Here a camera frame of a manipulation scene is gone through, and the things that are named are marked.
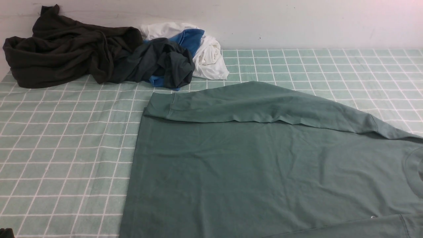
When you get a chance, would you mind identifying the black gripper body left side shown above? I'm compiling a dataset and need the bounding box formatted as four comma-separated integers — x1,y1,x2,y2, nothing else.
0,228,15,238

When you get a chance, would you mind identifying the green long-sleeve top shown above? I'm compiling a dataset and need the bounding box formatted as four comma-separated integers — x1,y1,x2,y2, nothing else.
119,82,423,238

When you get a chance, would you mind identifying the green checkered tablecloth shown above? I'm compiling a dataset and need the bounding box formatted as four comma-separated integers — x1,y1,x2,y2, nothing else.
0,49,423,238

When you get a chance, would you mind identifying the dark brown crumpled garment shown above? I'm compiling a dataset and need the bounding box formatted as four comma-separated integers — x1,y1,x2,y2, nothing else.
3,5,143,89

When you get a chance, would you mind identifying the dark green crumpled garment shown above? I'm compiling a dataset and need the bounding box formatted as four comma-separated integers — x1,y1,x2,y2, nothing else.
108,38,195,89

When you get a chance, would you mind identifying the white crumpled garment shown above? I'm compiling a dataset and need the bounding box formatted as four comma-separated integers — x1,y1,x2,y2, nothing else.
139,22,229,80

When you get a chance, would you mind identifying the blue crumpled garment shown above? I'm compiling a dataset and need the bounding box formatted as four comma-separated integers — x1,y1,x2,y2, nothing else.
149,29,204,91

